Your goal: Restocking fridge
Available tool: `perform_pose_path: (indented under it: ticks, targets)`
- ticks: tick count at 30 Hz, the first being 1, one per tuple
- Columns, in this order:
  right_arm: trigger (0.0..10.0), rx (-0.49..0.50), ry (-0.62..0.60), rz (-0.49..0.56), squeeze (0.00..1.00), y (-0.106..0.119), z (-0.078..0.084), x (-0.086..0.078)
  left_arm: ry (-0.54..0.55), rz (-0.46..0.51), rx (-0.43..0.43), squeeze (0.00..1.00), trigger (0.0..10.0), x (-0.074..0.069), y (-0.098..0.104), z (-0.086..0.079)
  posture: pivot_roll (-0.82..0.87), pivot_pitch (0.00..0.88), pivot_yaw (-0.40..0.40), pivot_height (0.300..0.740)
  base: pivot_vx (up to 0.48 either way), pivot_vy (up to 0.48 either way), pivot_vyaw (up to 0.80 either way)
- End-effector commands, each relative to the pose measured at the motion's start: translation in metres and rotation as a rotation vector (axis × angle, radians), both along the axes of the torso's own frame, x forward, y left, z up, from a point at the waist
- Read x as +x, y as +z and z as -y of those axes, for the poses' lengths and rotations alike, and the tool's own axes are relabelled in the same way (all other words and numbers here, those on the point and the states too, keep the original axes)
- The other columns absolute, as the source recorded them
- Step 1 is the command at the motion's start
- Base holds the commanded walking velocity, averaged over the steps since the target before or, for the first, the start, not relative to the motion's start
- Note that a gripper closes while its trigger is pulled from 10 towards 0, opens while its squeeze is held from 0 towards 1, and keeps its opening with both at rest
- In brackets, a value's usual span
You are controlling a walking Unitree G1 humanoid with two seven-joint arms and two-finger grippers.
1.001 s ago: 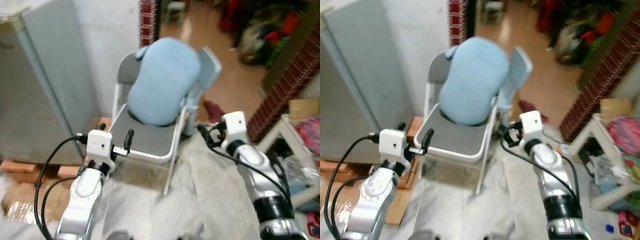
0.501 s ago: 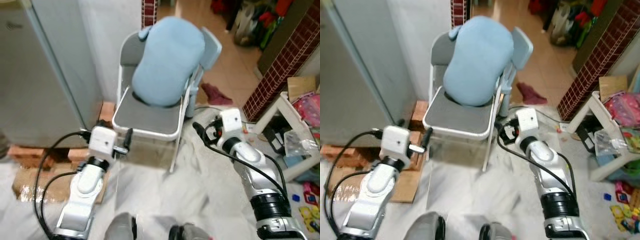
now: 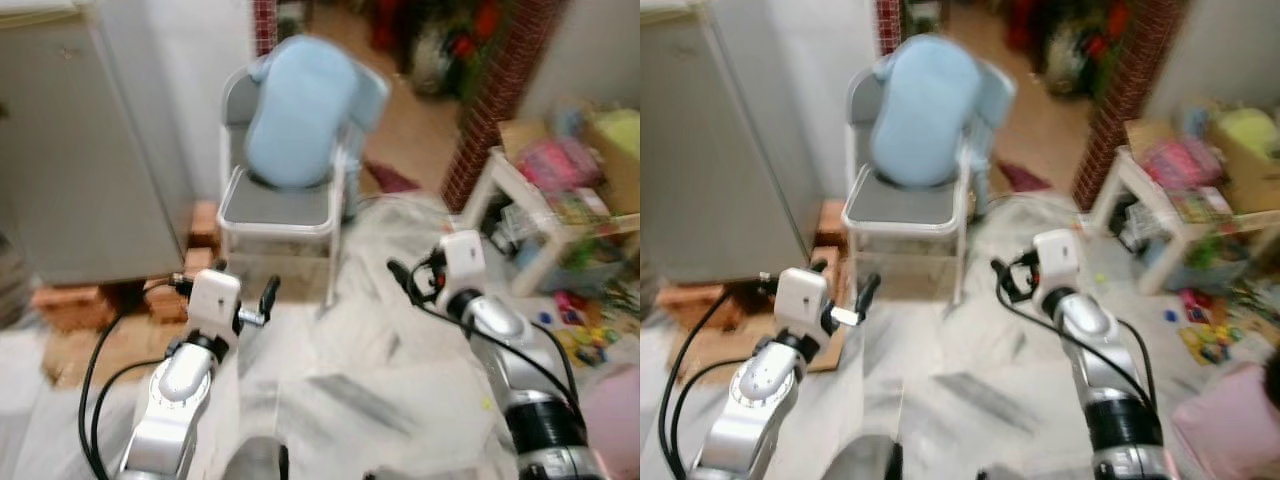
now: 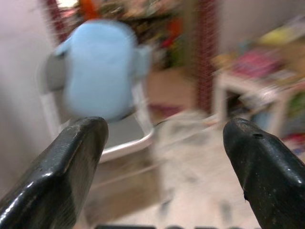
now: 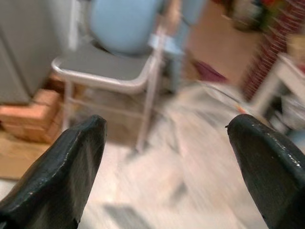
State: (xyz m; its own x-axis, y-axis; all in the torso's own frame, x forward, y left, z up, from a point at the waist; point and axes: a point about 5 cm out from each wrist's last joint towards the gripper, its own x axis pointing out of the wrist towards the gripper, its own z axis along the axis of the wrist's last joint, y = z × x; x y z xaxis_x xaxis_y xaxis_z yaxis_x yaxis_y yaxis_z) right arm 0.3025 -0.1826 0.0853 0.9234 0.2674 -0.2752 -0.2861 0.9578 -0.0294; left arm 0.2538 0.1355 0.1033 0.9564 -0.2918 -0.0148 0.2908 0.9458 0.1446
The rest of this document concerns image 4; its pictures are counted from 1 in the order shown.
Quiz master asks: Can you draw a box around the white toy shelf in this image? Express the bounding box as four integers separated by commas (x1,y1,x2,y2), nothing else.
213,68,305,145

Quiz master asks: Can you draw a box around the light blue soft bag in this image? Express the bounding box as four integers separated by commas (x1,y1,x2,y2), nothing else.
54,19,153,123

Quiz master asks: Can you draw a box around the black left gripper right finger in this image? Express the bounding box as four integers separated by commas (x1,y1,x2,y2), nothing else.
223,117,305,229

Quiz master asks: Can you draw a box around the grey chair with white frame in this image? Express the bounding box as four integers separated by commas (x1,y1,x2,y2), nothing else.
37,52,157,164

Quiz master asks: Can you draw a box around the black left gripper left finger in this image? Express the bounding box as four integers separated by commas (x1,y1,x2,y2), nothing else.
0,116,110,229

